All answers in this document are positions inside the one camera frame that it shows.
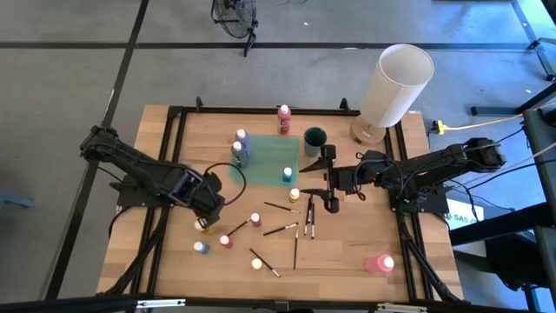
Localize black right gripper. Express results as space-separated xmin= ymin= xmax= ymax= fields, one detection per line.
xmin=299 ymin=145 xmax=364 ymax=214

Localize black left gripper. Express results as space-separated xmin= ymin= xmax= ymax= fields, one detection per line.
xmin=174 ymin=170 xmax=226 ymax=228

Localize large dark blue paint bottle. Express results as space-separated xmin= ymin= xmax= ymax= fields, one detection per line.
xmin=230 ymin=141 xmax=251 ymax=170

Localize large purple paint bottle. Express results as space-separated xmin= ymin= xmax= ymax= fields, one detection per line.
xmin=235 ymin=128 xmax=252 ymax=157

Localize large red paint bottle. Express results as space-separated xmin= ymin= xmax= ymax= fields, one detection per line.
xmin=277 ymin=103 xmax=293 ymax=133

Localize large pink paint bottle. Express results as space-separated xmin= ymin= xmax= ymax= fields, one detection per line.
xmin=364 ymin=254 xmax=395 ymax=275

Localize dark green cup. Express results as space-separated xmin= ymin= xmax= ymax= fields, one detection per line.
xmin=303 ymin=126 xmax=328 ymax=158

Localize teal translucent plastic tray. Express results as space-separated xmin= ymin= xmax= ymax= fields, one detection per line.
xmin=228 ymin=133 xmax=301 ymax=187

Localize white shade wooden lamp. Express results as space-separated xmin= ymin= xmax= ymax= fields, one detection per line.
xmin=349 ymin=43 xmax=435 ymax=147

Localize white label sheet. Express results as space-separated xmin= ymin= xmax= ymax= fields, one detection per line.
xmin=444 ymin=197 xmax=487 ymax=232

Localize black crossbar silver brackets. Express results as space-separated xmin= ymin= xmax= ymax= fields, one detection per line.
xmin=0 ymin=293 xmax=556 ymax=313

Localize black floor fan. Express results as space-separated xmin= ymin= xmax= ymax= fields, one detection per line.
xmin=210 ymin=0 xmax=261 ymax=58

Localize black metal beam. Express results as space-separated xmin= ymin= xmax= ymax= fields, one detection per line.
xmin=448 ymin=201 xmax=549 ymax=248

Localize grey metal piece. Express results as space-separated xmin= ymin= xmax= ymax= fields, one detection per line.
xmin=0 ymin=196 xmax=36 ymax=210

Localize black metal stand leg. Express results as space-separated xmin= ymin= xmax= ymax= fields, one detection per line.
xmin=470 ymin=81 xmax=556 ymax=117

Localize black box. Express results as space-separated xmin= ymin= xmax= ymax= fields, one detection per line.
xmin=483 ymin=231 xmax=552 ymax=292

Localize black metal stand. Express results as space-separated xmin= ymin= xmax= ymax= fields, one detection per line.
xmin=510 ymin=0 xmax=556 ymax=83

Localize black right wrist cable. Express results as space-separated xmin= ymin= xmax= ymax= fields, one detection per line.
xmin=354 ymin=150 xmax=371 ymax=202

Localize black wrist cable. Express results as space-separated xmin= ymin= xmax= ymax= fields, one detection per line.
xmin=203 ymin=163 xmax=248 ymax=206
xmin=354 ymin=150 xmax=371 ymax=202

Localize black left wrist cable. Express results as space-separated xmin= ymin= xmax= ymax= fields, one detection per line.
xmin=203 ymin=163 xmax=248 ymax=206

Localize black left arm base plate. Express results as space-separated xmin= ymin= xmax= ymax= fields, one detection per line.
xmin=116 ymin=171 xmax=178 ymax=209

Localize black aluminium table frame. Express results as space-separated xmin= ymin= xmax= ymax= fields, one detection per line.
xmin=102 ymin=96 xmax=464 ymax=305

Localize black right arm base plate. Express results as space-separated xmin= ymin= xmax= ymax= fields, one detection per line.
xmin=385 ymin=180 xmax=450 ymax=216

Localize yellow extension cord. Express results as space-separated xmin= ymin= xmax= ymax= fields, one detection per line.
xmin=431 ymin=113 xmax=529 ymax=136

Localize beige cable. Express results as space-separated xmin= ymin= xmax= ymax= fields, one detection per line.
xmin=451 ymin=141 xmax=556 ymax=190

